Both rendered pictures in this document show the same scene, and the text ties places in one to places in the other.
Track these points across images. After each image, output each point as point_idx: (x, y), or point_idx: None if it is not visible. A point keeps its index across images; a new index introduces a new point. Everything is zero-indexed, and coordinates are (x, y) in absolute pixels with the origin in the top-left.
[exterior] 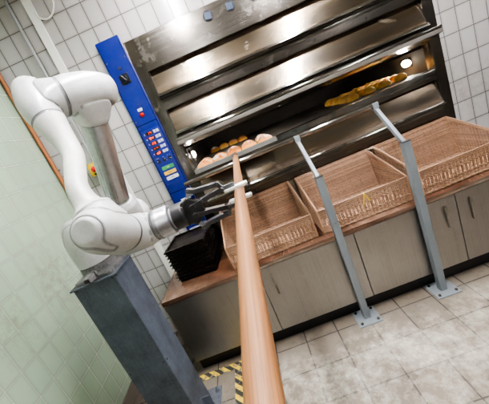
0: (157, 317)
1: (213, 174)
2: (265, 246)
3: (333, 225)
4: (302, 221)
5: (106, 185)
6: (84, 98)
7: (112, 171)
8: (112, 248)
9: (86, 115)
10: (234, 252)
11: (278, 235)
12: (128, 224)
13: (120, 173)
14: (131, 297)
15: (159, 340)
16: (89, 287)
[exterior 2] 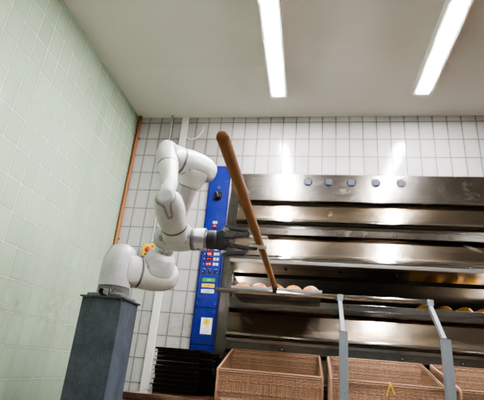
0: (119, 376)
1: (247, 292)
2: (259, 389)
3: (340, 394)
4: (311, 381)
5: None
6: (194, 166)
7: None
8: (169, 215)
9: (188, 176)
10: (224, 378)
11: (279, 383)
12: (184, 213)
13: None
14: (118, 329)
15: (108, 393)
16: (97, 298)
